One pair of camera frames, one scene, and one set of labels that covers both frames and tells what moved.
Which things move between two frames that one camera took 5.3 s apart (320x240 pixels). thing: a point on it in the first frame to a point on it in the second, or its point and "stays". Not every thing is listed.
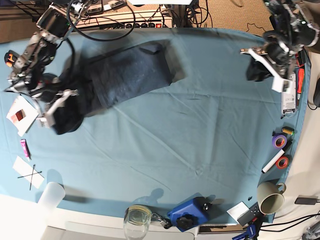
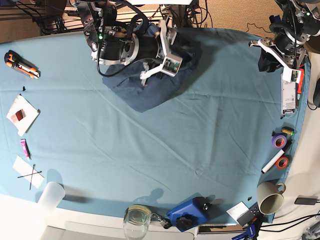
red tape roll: (282, 162) stays
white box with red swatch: (21, 115) stays
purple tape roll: (279, 141) stays
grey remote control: (253, 213) stays
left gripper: (45, 88) to (138, 47)
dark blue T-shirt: (102, 80) to (144, 89)
